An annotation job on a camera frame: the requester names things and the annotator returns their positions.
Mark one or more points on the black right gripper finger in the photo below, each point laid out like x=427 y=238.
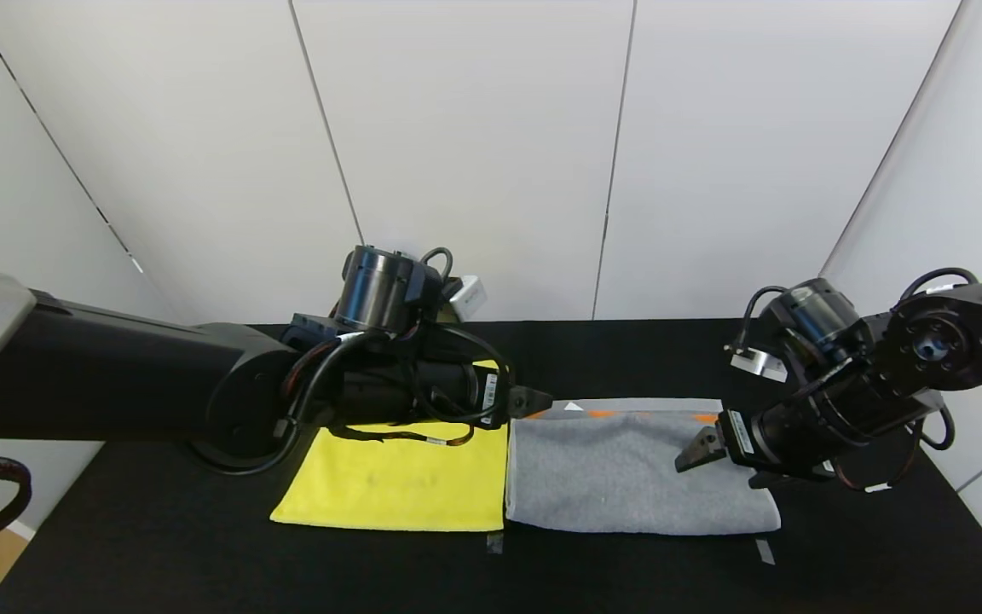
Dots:
x=767 y=478
x=706 y=442

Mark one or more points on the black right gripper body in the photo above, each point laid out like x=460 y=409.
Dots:
x=738 y=437

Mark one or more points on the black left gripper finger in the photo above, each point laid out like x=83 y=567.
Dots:
x=527 y=395
x=525 y=409

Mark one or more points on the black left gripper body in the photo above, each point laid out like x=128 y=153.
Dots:
x=493 y=396

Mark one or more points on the grey terry towel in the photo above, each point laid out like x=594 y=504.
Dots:
x=610 y=477

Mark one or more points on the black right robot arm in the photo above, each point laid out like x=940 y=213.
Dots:
x=943 y=345

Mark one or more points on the grey and black left robot arm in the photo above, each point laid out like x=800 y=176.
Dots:
x=116 y=375

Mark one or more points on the yellow microfiber towel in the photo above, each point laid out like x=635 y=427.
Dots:
x=406 y=486

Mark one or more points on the small grey tape marker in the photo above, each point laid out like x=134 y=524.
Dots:
x=495 y=543
x=764 y=551

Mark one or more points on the black fabric table cover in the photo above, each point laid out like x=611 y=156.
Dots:
x=627 y=580

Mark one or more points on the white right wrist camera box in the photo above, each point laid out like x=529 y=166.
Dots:
x=755 y=362

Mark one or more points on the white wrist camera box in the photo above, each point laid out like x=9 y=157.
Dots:
x=470 y=294
x=755 y=362

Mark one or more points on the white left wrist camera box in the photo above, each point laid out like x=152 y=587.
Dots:
x=470 y=294

